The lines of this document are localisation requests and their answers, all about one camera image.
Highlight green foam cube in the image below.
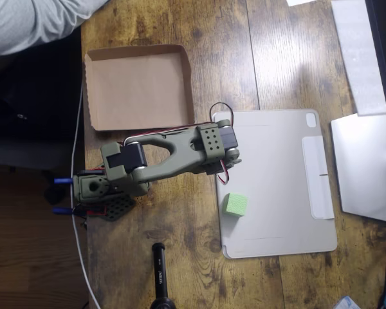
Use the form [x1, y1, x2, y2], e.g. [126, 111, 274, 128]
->
[222, 192, 249, 218]

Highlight brown cardboard tray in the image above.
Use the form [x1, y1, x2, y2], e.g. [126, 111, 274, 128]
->
[84, 44, 196, 132]

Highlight tablet in beige case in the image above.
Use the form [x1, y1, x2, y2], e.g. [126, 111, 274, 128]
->
[211, 108, 338, 260]

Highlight silver monitor stand base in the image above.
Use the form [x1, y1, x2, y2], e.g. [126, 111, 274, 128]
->
[330, 113, 386, 225]

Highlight black chair caster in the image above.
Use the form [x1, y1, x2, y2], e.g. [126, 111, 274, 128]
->
[44, 186, 67, 205]

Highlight grey foam sheet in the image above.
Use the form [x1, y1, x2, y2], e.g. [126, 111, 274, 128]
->
[331, 0, 386, 117]

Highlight white paper sheet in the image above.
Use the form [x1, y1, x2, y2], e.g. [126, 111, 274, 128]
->
[286, 0, 322, 7]

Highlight white and blue box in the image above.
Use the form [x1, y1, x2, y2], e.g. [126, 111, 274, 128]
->
[334, 295, 363, 309]

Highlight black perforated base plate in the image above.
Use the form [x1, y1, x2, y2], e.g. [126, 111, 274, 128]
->
[73, 164, 138, 223]

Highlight black cylindrical tool handle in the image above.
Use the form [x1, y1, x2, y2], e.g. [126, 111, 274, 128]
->
[149, 243, 178, 309]

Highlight white cable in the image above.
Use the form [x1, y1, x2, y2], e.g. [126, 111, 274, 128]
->
[69, 82, 101, 309]

